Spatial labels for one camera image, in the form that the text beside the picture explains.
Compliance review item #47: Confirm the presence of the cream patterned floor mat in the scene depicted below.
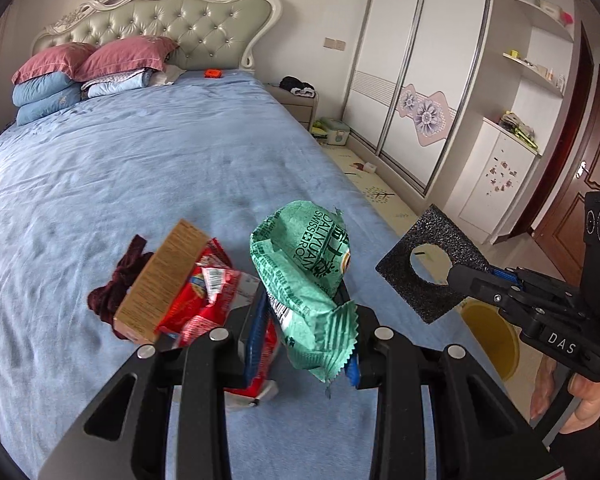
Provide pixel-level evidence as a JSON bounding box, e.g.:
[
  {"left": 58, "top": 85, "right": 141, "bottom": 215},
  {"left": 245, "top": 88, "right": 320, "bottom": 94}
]
[{"left": 320, "top": 140, "right": 432, "bottom": 242}]

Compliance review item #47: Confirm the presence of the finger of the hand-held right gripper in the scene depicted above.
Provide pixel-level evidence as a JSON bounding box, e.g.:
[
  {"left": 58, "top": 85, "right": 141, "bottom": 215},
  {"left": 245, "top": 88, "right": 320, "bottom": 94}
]
[
  {"left": 449, "top": 264, "right": 527, "bottom": 287},
  {"left": 451, "top": 284, "right": 532, "bottom": 322}
]

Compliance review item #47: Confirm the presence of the person's right forearm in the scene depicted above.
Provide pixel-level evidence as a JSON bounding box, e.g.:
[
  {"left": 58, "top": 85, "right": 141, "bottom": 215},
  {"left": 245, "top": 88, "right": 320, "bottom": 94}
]
[{"left": 549, "top": 402, "right": 600, "bottom": 480}]

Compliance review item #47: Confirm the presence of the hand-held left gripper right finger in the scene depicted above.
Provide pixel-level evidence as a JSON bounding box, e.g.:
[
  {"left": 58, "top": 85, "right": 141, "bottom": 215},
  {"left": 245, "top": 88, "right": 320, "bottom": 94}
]
[{"left": 341, "top": 286, "right": 566, "bottom": 480}]

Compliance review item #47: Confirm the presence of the white cloth by pillows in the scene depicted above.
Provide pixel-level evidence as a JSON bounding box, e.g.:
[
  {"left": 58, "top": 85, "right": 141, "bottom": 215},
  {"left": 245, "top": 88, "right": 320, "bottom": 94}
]
[{"left": 152, "top": 64, "right": 187, "bottom": 86}]

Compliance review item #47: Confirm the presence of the pink pillow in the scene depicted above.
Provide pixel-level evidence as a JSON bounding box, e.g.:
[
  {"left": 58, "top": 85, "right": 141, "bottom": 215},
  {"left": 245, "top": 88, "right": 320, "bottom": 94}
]
[
  {"left": 12, "top": 42, "right": 99, "bottom": 85},
  {"left": 75, "top": 36, "right": 179, "bottom": 82}
]

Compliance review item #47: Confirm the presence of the black foam square with hole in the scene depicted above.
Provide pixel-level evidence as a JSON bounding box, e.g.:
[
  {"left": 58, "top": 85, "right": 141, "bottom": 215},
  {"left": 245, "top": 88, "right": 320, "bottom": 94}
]
[{"left": 375, "top": 204, "right": 491, "bottom": 324}]

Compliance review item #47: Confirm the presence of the person's right hand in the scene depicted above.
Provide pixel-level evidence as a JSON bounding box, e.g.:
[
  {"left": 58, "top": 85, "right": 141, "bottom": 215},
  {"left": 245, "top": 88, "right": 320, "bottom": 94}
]
[{"left": 529, "top": 355, "right": 600, "bottom": 429}]

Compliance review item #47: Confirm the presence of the beige nightstand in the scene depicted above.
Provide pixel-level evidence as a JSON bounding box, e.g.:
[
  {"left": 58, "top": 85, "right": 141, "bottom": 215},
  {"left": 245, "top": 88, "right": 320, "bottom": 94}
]
[{"left": 265, "top": 82, "right": 322, "bottom": 131}]

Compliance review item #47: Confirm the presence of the green white storage box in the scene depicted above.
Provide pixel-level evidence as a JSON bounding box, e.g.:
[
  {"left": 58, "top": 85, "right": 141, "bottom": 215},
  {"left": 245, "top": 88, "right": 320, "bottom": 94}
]
[{"left": 312, "top": 117, "right": 354, "bottom": 146}]

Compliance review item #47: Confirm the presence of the dark red scrunchie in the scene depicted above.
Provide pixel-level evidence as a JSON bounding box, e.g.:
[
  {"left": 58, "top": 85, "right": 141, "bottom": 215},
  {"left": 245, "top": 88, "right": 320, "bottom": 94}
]
[{"left": 87, "top": 235, "right": 154, "bottom": 334}]

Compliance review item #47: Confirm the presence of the red snack wrapper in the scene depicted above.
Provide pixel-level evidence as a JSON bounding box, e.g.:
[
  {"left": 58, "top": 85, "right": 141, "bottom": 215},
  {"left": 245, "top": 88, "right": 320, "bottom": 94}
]
[{"left": 155, "top": 239, "right": 282, "bottom": 402}]

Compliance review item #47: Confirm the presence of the green snack wrapper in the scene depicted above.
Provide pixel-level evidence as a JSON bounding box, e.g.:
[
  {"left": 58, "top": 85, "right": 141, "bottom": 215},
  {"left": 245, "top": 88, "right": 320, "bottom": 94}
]
[{"left": 250, "top": 200, "right": 359, "bottom": 386}]

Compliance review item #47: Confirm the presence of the clutter on cabinet top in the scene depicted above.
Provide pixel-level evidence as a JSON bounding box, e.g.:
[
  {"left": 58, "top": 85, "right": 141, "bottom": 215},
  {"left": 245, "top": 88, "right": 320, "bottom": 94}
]
[{"left": 497, "top": 110, "right": 540, "bottom": 150}]

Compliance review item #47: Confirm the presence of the yellow trash bin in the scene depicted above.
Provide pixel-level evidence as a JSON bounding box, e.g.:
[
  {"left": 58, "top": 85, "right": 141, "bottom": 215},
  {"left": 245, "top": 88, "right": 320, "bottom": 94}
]
[{"left": 459, "top": 299, "right": 522, "bottom": 381}]

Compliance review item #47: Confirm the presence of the light blue patterned folded blanket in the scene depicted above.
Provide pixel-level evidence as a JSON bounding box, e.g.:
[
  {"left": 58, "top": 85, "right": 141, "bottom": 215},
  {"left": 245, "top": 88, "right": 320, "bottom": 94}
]
[{"left": 82, "top": 67, "right": 157, "bottom": 100}]

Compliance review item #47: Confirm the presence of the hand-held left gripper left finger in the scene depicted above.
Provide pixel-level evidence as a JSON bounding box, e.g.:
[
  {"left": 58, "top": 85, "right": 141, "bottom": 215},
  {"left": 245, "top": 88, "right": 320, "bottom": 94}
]
[{"left": 37, "top": 290, "right": 271, "bottom": 480}]

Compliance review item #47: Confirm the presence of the white corner cabinet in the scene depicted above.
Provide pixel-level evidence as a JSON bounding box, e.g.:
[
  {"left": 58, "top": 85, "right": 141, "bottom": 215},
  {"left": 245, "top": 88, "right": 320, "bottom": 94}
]
[{"left": 457, "top": 119, "right": 544, "bottom": 247}]

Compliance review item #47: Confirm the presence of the white floral sliding wardrobe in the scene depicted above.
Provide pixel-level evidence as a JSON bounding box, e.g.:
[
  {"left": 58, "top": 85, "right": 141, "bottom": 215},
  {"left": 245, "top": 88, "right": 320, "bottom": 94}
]
[{"left": 342, "top": 0, "right": 497, "bottom": 197}]

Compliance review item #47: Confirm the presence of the tufted green ornate headboard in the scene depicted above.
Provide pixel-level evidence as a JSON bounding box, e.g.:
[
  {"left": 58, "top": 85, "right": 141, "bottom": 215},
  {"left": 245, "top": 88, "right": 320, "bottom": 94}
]
[{"left": 32, "top": 0, "right": 284, "bottom": 73}]

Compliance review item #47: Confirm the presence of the small brown cardboard box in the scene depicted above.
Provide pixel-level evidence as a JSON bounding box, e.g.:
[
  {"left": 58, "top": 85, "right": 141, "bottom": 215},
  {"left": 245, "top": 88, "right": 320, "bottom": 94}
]
[{"left": 114, "top": 219, "right": 211, "bottom": 344}]

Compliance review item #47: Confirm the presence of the black clothes pile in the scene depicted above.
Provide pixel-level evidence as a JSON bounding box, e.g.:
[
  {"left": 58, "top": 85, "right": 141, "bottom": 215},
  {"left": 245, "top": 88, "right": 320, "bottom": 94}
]
[{"left": 280, "top": 76, "right": 317, "bottom": 97}]

